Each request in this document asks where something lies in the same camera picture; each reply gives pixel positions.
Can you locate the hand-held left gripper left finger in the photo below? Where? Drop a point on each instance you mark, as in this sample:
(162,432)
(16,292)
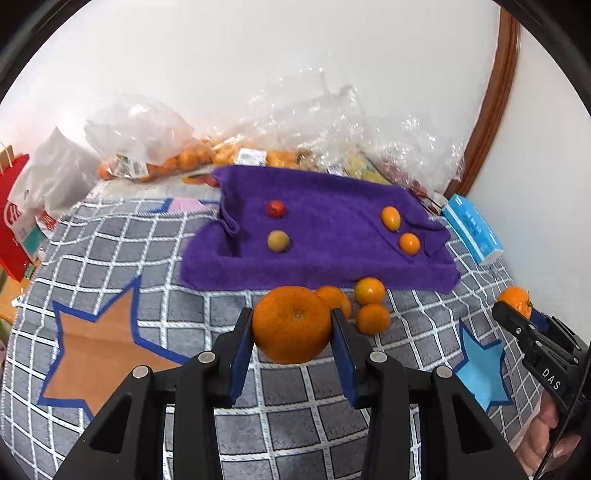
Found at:
(242,360)

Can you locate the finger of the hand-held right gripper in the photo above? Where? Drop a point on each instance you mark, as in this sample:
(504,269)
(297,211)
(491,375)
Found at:
(517,327)
(538,318)

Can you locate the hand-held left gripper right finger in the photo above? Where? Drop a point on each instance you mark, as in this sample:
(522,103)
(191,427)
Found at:
(344,360)

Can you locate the small orange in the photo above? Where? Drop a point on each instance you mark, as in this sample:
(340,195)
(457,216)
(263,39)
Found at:
(339,297)
(515,297)
(373,318)
(409,243)
(369,290)

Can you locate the large orange with stem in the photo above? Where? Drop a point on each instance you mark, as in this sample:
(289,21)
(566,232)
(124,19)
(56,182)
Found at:
(292,323)

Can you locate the purple towel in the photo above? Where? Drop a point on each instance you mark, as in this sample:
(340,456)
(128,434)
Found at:
(332,240)

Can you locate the small green plum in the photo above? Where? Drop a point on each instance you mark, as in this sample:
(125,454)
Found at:
(278,241)

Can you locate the oval orange kumquat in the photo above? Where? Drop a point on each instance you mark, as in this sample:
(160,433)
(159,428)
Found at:
(390,217)

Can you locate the red cherry tomato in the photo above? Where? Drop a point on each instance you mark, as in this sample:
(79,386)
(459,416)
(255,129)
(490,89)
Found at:
(276,208)

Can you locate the person's right hand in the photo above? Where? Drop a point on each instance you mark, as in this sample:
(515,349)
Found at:
(540,438)

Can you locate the grey checkered star blanket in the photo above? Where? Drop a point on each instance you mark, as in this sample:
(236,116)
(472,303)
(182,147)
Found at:
(286,415)

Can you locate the blue tissue pack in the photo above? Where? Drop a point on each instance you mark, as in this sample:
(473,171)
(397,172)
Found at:
(471,226)

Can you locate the clear bag of red grapes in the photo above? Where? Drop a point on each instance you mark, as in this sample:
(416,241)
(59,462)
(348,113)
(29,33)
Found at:
(415,184)

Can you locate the clear bag of yellow fruit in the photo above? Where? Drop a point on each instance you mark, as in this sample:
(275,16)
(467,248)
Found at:
(360,166)

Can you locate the wooden side table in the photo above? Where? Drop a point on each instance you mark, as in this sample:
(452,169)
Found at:
(11,304)

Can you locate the cloudy plastic bag of oranges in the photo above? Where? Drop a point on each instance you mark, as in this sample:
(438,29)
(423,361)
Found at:
(138,138)

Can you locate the white plastic bag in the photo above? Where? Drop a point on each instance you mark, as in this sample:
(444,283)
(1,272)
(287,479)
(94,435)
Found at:
(51,175)

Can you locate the red paper shopping bag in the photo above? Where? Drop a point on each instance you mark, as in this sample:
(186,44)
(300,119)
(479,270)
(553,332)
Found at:
(11,221)

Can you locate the brown wooden door frame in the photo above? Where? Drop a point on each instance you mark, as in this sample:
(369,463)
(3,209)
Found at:
(498,92)

